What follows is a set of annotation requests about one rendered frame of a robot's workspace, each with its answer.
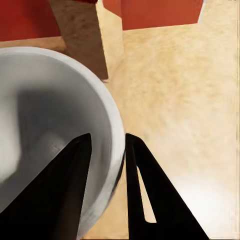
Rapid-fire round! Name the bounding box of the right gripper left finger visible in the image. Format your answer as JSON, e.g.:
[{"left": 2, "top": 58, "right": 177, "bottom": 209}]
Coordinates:
[{"left": 0, "top": 133, "right": 92, "bottom": 240}]

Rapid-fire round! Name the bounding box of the coffee cup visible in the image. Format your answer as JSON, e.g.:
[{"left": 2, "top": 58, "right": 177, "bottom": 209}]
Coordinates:
[{"left": 0, "top": 46, "right": 126, "bottom": 240}]

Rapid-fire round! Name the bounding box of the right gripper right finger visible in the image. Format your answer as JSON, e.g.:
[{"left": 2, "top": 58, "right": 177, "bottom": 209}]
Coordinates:
[{"left": 125, "top": 133, "right": 210, "bottom": 240}]

